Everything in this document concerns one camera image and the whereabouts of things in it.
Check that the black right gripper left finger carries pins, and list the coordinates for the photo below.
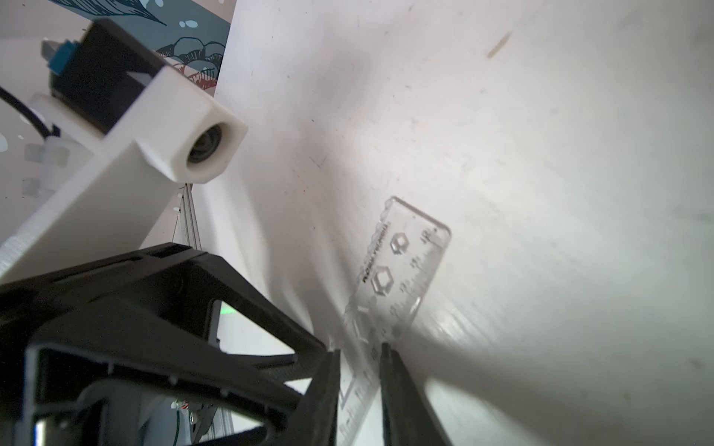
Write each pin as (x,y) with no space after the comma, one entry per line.
(316,418)

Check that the short clear grey ruler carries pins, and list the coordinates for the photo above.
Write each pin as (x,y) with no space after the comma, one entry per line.
(401,261)

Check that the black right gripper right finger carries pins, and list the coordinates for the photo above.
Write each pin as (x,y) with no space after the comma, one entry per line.
(405,417)

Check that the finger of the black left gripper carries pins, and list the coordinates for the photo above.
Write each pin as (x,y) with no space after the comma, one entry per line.
(173,282)

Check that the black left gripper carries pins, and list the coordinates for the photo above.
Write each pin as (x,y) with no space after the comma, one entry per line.
(89,372)

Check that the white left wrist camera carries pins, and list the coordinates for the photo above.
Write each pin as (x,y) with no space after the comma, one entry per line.
(123,130)

